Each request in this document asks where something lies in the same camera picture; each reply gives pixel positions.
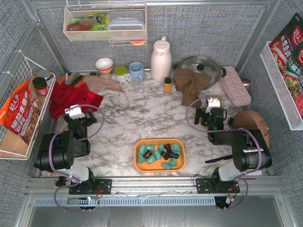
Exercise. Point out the black small lid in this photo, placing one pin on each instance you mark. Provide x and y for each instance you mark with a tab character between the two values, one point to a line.
230	121

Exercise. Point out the red cloth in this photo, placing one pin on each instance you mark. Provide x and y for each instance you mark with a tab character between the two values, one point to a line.
64	96

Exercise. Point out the blue mug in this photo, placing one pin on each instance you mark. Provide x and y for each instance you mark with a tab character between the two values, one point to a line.
136	70

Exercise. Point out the white thermos jug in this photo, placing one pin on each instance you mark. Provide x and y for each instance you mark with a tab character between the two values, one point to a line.
161	60

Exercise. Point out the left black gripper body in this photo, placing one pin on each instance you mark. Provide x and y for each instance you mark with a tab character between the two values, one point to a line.
83	119

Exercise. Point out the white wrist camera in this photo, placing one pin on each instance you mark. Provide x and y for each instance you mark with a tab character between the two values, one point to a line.
212	103
74	112

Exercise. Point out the orange plastic tray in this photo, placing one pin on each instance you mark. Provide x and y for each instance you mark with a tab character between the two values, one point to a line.
141	163

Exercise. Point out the right white wall basket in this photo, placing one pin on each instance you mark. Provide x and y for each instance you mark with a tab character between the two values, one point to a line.
286	101

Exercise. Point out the orange spice bottle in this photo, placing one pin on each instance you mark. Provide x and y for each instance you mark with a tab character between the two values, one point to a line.
167	85

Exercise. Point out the pink egg tray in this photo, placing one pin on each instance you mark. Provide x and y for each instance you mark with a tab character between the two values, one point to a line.
233	87

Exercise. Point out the purple handled knife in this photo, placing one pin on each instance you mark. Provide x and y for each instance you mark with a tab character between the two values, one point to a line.
218	159

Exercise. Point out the white orange striped bowl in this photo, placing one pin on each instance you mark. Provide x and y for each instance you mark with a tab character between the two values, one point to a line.
104	65

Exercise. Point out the white wire wall basket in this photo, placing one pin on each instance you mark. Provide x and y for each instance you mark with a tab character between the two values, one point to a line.
11	145

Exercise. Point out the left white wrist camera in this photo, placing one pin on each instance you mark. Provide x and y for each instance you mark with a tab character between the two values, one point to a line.
74	112

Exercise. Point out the brown cloth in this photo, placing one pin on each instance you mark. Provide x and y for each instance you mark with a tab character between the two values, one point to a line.
190	84

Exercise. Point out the green lid white cup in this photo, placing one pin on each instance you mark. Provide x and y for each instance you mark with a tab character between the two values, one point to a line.
121	74

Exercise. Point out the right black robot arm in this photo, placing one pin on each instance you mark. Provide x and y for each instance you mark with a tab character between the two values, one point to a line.
249	149

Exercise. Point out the steel pot with lid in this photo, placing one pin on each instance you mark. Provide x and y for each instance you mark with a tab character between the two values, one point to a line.
205	65

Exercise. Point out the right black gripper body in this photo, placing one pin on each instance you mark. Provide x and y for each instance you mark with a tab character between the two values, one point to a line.
203	116

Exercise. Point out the red snack bag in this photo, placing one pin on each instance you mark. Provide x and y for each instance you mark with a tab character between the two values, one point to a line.
19	114

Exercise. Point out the silver lid glass jar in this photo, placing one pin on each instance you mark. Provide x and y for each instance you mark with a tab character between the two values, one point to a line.
45	74

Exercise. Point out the round wooden board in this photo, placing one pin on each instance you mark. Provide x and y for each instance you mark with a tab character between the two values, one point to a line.
250	119

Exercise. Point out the striped beige cloth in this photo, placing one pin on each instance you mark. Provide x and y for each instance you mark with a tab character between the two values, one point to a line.
97	84

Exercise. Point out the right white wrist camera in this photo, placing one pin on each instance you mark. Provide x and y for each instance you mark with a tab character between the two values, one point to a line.
212	103

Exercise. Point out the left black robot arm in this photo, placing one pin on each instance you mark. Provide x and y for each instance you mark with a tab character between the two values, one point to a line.
71	144

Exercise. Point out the red lid glass jar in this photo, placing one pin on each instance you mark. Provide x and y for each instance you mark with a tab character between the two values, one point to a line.
40	86

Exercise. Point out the black coffee capsule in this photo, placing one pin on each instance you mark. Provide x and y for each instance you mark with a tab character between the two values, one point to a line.
147	154
173	155
164	155
168	148

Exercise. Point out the cream wall shelf basket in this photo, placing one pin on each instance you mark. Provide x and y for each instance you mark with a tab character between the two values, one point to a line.
78	28

